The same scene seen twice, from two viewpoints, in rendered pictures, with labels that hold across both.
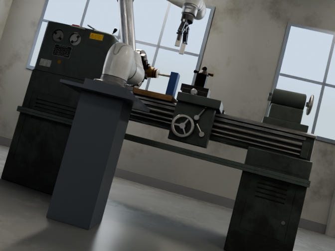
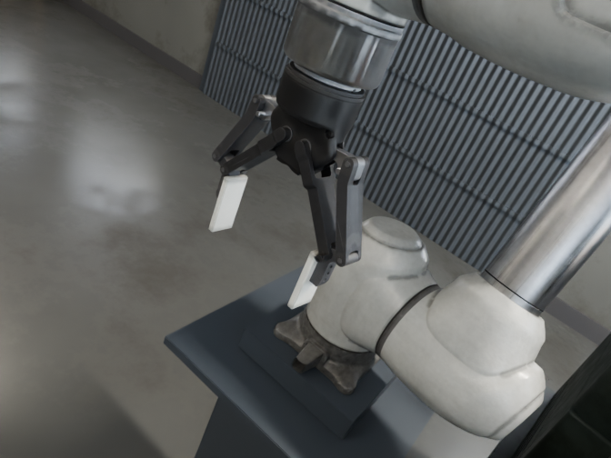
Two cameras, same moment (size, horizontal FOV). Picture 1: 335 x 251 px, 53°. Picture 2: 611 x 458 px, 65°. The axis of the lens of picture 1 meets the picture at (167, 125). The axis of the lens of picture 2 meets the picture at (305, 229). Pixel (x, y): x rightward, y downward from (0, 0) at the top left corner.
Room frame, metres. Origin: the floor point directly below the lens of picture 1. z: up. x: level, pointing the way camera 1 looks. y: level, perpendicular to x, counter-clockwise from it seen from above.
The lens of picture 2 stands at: (2.09, -0.35, 1.40)
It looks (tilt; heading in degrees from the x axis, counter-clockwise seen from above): 29 degrees down; 109
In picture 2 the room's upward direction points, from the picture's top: 23 degrees clockwise
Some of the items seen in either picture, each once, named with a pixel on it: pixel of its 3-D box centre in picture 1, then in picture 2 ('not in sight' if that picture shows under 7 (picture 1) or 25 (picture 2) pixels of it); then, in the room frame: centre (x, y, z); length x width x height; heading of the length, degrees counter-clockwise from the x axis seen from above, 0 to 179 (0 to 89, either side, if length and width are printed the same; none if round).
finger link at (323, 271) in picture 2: not in sight; (334, 268); (2.00, 0.03, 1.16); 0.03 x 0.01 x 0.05; 167
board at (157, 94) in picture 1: (158, 99); not in sight; (2.57, 0.12, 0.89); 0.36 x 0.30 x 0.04; 166
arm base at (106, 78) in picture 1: (115, 83); (334, 335); (1.98, 0.36, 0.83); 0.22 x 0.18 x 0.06; 84
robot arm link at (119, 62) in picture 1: (119, 61); (373, 280); (1.99, 0.38, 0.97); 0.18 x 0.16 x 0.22; 164
